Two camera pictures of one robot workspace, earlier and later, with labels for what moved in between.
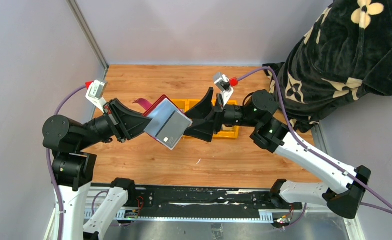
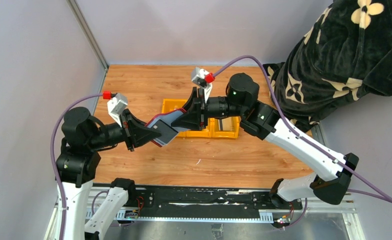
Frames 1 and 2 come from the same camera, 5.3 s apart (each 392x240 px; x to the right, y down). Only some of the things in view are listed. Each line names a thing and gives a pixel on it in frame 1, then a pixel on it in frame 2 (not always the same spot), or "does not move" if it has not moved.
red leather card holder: x=150 y=107 -> x=161 y=123
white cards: x=161 y=115 -> x=167 y=118
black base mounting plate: x=194 y=202 does not move
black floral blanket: x=355 y=46 does not move
